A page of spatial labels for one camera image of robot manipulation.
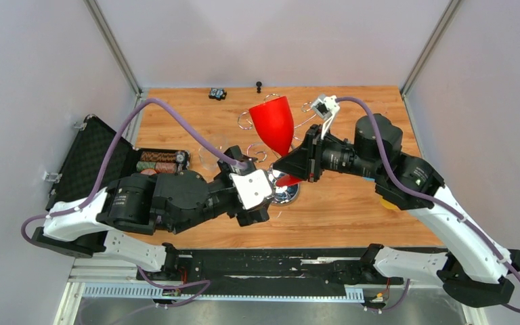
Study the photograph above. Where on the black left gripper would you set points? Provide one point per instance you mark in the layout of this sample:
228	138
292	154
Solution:
231	159

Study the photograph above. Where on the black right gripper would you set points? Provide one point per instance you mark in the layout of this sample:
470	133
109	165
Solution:
305	162

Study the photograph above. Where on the clear wine glass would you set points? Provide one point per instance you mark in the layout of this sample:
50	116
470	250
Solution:
207	159

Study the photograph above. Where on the red wine glass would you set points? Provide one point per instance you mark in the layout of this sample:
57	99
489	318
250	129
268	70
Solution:
273	122

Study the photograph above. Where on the chrome wine glass rack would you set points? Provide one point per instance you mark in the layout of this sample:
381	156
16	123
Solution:
290	190

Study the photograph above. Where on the clear champagne flute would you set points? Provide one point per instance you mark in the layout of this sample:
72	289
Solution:
378	107

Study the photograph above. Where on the yellow wine glass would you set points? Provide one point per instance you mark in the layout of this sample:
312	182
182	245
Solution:
388	205

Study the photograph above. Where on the clear ribbed goblet glass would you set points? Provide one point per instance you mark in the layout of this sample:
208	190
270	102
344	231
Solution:
220	142

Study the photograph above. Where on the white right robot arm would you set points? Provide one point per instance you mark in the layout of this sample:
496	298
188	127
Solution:
474	269

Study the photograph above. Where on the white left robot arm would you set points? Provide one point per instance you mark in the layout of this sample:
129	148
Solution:
106	224

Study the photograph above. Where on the small black clip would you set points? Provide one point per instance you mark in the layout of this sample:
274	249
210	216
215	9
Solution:
217	94

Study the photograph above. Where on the black poker chip case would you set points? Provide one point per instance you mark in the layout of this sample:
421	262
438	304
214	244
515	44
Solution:
80	169

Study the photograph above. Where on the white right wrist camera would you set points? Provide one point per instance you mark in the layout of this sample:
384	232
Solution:
327	108

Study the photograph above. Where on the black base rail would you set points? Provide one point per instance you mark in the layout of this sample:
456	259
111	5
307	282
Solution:
277	272

